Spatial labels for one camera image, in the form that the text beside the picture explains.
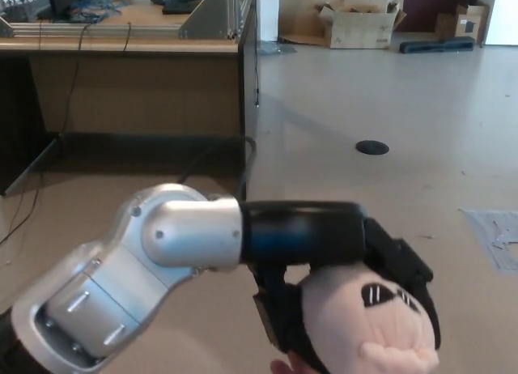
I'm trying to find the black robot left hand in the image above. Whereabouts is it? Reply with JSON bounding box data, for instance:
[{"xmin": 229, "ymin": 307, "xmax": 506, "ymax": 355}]
[{"xmin": 240, "ymin": 201, "xmax": 442, "ymax": 374}]

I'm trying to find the person's bare hand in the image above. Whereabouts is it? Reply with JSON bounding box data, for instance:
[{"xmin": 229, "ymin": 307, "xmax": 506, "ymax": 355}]
[{"xmin": 270, "ymin": 357, "xmax": 311, "ymax": 374}]

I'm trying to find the pink plush dumpling with sunglasses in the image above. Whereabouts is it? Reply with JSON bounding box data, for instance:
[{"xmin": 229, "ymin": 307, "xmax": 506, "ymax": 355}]
[{"xmin": 299, "ymin": 268, "xmax": 440, "ymax": 374}]

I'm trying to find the black round floor cover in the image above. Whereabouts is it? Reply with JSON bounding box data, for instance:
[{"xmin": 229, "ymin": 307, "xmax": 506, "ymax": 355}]
[{"xmin": 355, "ymin": 139, "xmax": 390, "ymax": 155}]

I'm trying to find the grey taped floor patch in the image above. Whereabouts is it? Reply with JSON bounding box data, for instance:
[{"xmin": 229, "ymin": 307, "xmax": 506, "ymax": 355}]
[{"xmin": 460, "ymin": 207, "xmax": 518, "ymax": 275}]

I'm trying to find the clear plastic bag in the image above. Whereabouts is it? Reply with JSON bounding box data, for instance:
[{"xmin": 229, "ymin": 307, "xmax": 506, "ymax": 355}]
[{"xmin": 261, "ymin": 40, "xmax": 299, "ymax": 55}]

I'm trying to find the flat cardboard sheet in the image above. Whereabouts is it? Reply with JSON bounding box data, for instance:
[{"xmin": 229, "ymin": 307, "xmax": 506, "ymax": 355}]
[{"xmin": 278, "ymin": 1, "xmax": 337, "ymax": 46}]

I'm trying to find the large open cardboard box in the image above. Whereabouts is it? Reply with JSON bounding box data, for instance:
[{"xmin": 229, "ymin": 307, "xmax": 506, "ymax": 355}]
[{"xmin": 317, "ymin": 0, "xmax": 407, "ymax": 50}]

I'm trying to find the wooden desk with dark panels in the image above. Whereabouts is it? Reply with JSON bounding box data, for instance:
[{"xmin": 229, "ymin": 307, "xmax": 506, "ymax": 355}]
[{"xmin": 0, "ymin": 0, "xmax": 260, "ymax": 198}]

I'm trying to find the long black foam block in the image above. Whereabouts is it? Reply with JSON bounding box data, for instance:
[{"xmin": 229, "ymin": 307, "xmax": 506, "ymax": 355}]
[{"xmin": 398, "ymin": 36, "xmax": 475, "ymax": 54}]

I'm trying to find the plain brown cardboard box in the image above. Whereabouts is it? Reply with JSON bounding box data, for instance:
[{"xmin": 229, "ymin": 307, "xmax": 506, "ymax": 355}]
[{"xmin": 435, "ymin": 12, "xmax": 457, "ymax": 38}]

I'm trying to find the small cardboard box with label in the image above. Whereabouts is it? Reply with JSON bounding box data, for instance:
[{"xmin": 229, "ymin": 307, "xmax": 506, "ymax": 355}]
[{"xmin": 453, "ymin": 1, "xmax": 490, "ymax": 48}]

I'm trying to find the black robot wrist cable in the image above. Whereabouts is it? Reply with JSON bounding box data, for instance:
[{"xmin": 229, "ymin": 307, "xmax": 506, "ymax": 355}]
[{"xmin": 177, "ymin": 135, "xmax": 257, "ymax": 202}]

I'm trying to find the black cable with hanging plug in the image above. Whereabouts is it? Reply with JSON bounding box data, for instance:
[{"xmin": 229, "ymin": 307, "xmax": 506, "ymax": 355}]
[{"xmin": 253, "ymin": 0, "xmax": 261, "ymax": 108}]

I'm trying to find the aluminium profile frame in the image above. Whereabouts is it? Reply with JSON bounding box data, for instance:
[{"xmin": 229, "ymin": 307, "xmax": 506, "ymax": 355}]
[{"xmin": 0, "ymin": 0, "xmax": 259, "ymax": 40}]

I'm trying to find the short black desk cable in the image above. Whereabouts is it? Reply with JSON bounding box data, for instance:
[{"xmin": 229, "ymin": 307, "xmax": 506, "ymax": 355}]
[{"xmin": 121, "ymin": 21, "xmax": 133, "ymax": 54}]

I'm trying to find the long thin black desk cable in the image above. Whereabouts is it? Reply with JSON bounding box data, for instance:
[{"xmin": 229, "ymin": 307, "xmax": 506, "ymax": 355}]
[{"xmin": 0, "ymin": 22, "xmax": 92, "ymax": 245}]

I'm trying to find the blue cable bundle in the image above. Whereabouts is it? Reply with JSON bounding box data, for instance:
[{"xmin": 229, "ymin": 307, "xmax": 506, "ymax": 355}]
[{"xmin": 70, "ymin": 0, "xmax": 122, "ymax": 23}]

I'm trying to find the dark metal bracket row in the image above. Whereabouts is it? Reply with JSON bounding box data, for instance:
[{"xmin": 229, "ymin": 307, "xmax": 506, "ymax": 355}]
[{"xmin": 0, "ymin": 0, "xmax": 41, "ymax": 23}]

